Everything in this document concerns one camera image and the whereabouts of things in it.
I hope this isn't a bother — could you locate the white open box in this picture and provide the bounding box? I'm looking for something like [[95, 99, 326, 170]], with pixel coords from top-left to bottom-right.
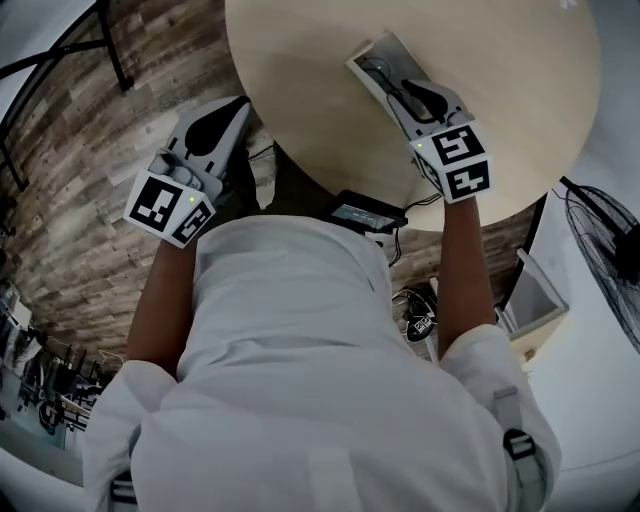
[[499, 247, 571, 344]]

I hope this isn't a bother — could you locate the cluttered equipment rack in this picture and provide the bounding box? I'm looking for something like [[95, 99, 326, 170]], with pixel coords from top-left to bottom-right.
[[0, 284, 106, 451]]

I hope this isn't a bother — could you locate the white box with glasses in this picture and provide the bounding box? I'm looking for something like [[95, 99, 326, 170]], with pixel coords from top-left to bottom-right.
[[344, 30, 436, 132]]

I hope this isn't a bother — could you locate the black standing fan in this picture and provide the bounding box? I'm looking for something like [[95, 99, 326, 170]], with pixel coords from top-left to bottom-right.
[[558, 174, 640, 354]]

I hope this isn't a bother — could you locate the black box with display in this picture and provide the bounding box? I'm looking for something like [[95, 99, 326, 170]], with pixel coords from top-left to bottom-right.
[[327, 188, 410, 235]]

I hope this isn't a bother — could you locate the person's left harness strap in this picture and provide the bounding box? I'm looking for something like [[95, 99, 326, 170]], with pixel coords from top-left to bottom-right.
[[109, 467, 139, 506]]

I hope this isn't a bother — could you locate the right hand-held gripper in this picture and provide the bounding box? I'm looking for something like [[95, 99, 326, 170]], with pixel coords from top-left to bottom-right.
[[386, 78, 494, 206]]

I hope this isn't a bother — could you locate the black round table base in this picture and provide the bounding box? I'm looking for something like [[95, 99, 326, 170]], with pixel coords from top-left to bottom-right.
[[249, 144, 346, 224]]

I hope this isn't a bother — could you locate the black metal stand frame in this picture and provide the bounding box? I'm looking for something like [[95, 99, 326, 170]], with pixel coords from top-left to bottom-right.
[[0, 0, 136, 194]]

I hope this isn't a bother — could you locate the person's left forearm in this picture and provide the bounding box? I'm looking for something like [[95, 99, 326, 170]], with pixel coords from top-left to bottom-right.
[[125, 239, 199, 379]]

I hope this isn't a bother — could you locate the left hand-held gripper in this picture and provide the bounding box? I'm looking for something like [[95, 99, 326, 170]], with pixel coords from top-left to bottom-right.
[[122, 95, 254, 249]]

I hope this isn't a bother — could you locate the person's harness strap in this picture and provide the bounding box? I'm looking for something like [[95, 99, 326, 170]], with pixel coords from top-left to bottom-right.
[[109, 467, 139, 506], [492, 384, 549, 506]]

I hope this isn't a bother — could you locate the person's right harness strap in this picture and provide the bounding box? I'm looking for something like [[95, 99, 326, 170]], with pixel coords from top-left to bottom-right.
[[492, 384, 549, 506]]

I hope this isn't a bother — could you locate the person's white shirt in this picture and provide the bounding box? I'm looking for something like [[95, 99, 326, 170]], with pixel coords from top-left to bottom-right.
[[82, 214, 564, 512]]

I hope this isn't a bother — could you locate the person's right forearm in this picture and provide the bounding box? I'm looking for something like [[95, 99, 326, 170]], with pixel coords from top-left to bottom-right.
[[437, 199, 496, 359]]

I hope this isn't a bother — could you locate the black dome-shaped device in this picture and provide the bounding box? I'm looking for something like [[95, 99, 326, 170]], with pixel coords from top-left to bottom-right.
[[399, 284, 441, 344]]

